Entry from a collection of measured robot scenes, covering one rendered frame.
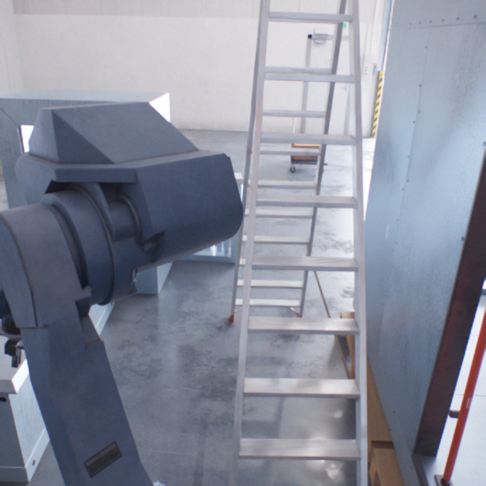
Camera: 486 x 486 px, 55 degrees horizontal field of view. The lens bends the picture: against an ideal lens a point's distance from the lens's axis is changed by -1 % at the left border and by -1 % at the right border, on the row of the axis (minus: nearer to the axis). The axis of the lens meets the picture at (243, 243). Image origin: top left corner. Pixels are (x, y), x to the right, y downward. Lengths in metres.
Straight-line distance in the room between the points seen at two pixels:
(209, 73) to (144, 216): 10.45
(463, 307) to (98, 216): 1.39
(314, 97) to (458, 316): 9.68
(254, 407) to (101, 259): 2.13
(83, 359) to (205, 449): 1.83
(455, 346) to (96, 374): 1.42
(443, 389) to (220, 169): 1.43
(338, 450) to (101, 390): 1.13
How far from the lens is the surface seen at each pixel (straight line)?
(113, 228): 0.93
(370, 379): 3.02
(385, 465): 2.56
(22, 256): 0.92
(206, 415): 2.90
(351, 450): 1.92
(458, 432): 2.06
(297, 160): 7.92
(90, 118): 1.04
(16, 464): 2.68
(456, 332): 1.97
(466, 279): 1.86
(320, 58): 11.26
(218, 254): 4.59
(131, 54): 11.67
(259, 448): 1.88
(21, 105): 3.91
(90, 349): 0.96
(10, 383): 2.29
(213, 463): 2.67
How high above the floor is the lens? 2.00
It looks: 23 degrees down
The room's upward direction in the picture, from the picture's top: 2 degrees clockwise
